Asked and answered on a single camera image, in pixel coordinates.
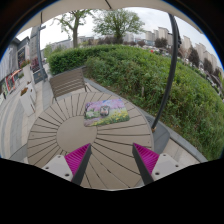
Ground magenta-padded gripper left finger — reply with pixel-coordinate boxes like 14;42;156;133
40;143;92;186

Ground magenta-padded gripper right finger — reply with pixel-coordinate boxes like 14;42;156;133
131;142;184;187

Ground floral print mouse pad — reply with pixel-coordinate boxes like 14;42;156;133
83;97;131;128

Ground grey umbrella pole base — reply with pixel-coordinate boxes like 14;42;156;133
144;114;171;155

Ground white planter with flowers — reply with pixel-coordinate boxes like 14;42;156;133
19;87;37;117
22;59;37;85

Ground brown slatted chair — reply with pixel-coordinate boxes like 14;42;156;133
48;67;92;105

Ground green hedge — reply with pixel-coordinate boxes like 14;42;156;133
48;44;224;162

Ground curved black umbrella pole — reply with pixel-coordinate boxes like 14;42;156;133
151;13;183;133

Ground grey sign pillar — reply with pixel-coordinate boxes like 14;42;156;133
28;24;49;85

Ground distant apartment buildings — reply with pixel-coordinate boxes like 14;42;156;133
123;26;224;76

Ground tall thin-crowned tree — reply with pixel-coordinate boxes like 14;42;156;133
53;9;96;49

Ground round leafy tree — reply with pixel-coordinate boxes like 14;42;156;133
92;8;146;45

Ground beige umbrella canopy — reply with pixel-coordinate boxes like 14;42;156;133
18;0;204;34

